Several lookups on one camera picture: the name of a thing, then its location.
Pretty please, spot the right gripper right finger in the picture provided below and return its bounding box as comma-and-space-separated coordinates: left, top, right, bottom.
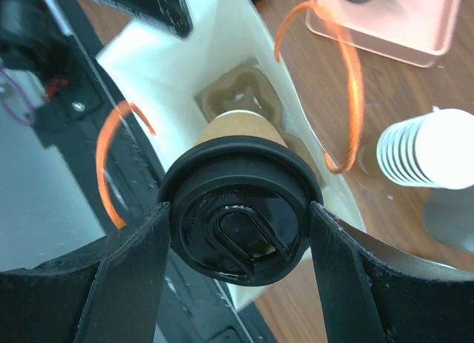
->
310, 202, 473, 342

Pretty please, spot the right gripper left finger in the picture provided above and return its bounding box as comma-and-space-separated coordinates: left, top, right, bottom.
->
1, 202, 170, 342

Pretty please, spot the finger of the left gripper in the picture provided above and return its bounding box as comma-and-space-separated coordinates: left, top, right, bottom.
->
93, 0, 193, 39

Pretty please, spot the cream bear paper bag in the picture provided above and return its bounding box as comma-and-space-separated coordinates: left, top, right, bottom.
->
96, 0, 364, 309

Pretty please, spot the tan cardboard cup carrier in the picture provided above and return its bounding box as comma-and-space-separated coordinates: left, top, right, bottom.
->
196, 64, 327, 189

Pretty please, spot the brown paper coffee cup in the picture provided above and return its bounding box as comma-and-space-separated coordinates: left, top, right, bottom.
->
194, 109, 323, 184

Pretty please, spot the black plastic cup lid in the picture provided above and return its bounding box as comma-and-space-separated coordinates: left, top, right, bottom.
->
158, 136, 323, 287

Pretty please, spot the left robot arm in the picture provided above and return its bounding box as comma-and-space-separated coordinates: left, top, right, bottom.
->
1, 0, 193, 100

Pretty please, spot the grey straw holder cup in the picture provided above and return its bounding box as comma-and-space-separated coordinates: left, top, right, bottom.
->
422, 187, 474, 253

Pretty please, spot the stack of paper cups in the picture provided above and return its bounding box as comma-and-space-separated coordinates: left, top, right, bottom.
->
358, 109, 473, 190

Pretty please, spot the salmon pink tray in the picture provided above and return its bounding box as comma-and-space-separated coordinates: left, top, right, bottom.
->
316, 0, 461, 67

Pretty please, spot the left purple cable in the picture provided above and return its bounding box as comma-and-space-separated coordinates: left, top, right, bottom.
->
0, 67, 38, 127

